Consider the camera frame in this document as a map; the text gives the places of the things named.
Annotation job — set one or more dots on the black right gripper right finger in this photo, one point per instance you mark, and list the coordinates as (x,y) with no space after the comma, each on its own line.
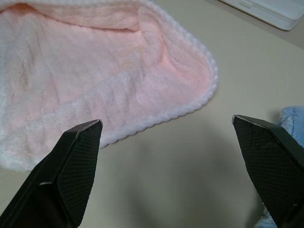
(273,166)

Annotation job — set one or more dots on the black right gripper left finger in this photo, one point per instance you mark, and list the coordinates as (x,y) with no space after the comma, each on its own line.
(59,180)

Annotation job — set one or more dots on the light blue fluffy towel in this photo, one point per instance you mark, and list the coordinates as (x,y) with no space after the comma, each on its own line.
(293,118)

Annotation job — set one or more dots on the pink fluffy towel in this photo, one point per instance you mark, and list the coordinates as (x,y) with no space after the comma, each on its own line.
(83,71)

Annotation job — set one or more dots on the white plastic tray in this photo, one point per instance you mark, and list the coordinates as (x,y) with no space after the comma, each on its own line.
(268,12)

